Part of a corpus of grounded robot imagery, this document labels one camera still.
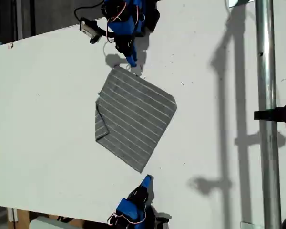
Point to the grey striped towel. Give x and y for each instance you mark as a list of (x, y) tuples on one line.
[(135, 119)]

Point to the white box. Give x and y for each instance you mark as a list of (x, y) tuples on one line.
[(52, 223)]

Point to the wooden table leg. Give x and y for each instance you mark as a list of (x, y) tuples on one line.
[(20, 215)]

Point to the black clamp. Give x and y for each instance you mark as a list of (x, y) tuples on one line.
[(276, 114)]

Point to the steel post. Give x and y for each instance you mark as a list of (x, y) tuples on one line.
[(268, 119)]

